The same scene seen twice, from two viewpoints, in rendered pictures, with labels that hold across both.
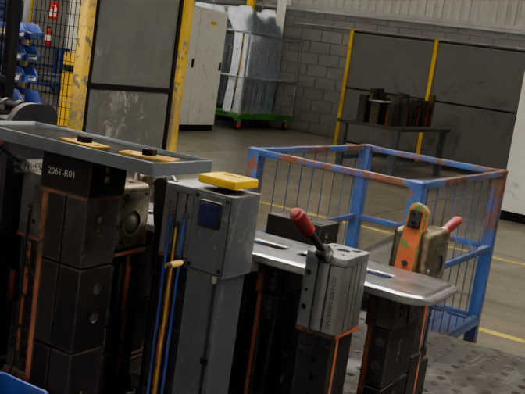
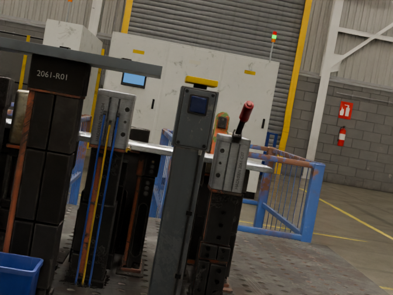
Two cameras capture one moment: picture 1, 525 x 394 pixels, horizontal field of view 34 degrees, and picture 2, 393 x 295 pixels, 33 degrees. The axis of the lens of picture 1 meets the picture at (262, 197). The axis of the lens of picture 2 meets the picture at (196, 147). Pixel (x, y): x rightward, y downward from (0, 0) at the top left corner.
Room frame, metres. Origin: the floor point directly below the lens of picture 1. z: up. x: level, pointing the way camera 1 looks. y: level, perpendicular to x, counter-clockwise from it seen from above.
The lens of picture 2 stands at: (0.09, 0.75, 1.10)
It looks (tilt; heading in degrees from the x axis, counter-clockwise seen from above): 3 degrees down; 326
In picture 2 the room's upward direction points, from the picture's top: 10 degrees clockwise
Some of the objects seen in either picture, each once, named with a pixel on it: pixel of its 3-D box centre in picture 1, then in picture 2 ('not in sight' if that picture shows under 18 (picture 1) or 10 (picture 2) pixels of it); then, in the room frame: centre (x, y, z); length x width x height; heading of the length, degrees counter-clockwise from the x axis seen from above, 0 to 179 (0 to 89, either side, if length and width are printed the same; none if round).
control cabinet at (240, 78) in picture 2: not in sight; (186, 101); (8.23, -4.50, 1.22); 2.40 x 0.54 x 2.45; 62
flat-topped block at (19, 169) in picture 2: (71, 294); (43, 178); (1.27, 0.27, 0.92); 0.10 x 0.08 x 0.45; 60
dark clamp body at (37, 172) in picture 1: (43, 272); not in sight; (1.49, 0.37, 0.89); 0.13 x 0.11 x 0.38; 150
